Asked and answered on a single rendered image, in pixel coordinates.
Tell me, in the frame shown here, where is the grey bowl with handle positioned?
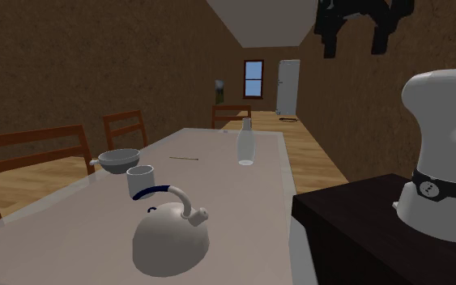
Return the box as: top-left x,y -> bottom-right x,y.
89,148 -> 141,175

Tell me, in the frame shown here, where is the white kettle with blue handle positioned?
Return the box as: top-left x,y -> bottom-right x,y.
131,184 -> 211,278

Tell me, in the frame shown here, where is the white cup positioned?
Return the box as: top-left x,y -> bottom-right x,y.
126,164 -> 156,201

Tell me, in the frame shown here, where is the brown wooden chair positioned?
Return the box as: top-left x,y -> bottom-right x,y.
211,104 -> 253,130
102,109 -> 150,151
0,124 -> 96,234

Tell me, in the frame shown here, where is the wall picture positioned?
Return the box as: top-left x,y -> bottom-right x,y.
215,79 -> 225,105

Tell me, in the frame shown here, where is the white door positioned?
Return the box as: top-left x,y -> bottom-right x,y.
275,59 -> 301,117

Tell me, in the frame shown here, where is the dark robot stand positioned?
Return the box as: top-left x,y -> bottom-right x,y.
292,173 -> 456,285

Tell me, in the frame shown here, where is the pale dining table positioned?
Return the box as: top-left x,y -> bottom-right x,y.
0,127 -> 319,285

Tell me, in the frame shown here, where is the red framed window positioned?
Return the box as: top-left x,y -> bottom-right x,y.
243,59 -> 265,100

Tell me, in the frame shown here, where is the clear glass bottle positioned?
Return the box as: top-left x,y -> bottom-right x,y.
237,117 -> 257,166

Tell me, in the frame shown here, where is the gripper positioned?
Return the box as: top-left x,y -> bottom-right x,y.
313,0 -> 416,59

